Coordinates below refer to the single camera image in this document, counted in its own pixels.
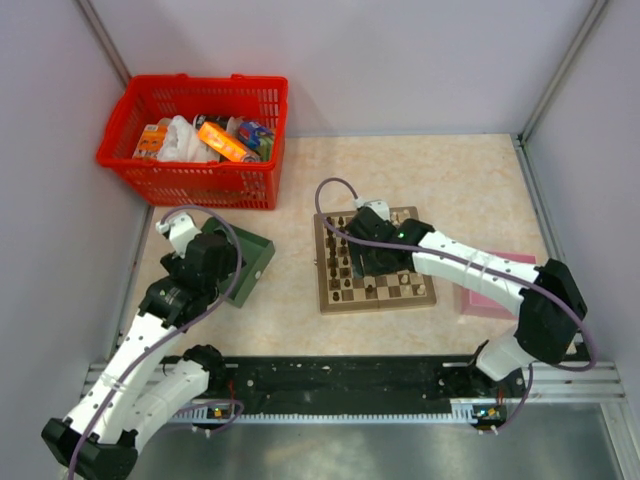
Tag dark green box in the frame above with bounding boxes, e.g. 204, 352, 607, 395
202, 217, 275, 313

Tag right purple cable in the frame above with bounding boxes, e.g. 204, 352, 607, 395
314, 178, 599, 434

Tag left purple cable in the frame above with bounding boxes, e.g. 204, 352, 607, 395
64, 205, 245, 479

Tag white plastic bag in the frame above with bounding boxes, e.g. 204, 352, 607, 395
157, 115, 220, 163

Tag grey cable duct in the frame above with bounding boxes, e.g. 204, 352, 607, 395
102, 403, 506, 425

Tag wooden chess board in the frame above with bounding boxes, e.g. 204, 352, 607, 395
313, 214, 437, 314

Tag pink plastic box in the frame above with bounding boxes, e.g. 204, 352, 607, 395
453, 251, 536, 321

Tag orange snack box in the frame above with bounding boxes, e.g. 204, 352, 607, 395
198, 122, 253, 163

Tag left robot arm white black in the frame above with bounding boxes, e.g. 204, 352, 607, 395
41, 231, 243, 479

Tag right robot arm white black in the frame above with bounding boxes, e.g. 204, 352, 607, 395
345, 206, 587, 396

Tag purple cable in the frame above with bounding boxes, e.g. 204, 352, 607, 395
314, 178, 599, 434
64, 205, 245, 479

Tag blue red package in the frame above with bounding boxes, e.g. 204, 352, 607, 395
237, 121, 274, 151

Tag red plastic basket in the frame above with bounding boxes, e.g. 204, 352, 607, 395
96, 74, 288, 210

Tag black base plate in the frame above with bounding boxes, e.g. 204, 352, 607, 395
199, 355, 525, 416

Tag aluminium frame rail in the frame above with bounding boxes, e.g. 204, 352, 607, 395
79, 362, 626, 401

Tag orange carton in basket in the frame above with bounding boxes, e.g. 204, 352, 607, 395
132, 124, 168, 161

